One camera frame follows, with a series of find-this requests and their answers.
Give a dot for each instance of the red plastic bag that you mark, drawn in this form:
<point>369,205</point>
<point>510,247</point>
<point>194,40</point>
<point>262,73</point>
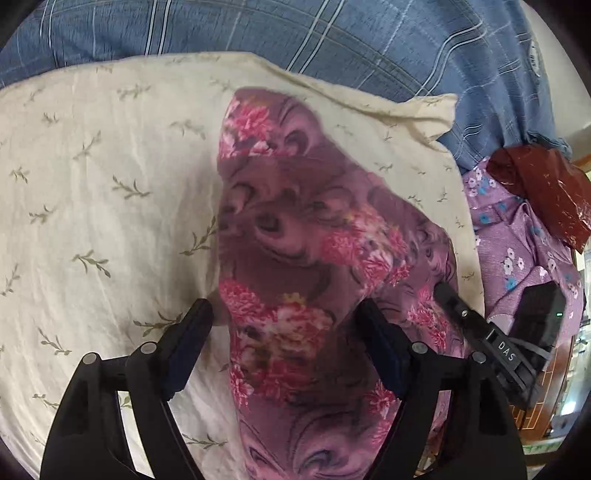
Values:
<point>549,194</point>

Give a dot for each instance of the blue striped bedsheet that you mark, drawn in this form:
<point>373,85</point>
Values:
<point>323,32</point>

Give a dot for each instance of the maroon pink floral garment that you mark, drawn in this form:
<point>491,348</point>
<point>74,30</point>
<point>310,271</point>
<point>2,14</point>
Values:
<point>304,240</point>

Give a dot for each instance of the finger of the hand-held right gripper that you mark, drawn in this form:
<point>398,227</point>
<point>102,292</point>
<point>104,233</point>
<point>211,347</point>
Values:
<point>459,308</point>

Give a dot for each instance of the purple floral garment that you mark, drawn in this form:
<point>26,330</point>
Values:
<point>512,240</point>

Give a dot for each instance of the cream leaf-print pillow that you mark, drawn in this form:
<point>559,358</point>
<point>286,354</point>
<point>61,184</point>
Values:
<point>106,184</point>

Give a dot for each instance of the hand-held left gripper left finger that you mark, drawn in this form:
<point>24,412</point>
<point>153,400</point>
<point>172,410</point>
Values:
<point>189,341</point>

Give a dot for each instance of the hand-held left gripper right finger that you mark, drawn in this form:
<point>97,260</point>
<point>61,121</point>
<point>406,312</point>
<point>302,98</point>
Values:
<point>381,344</point>

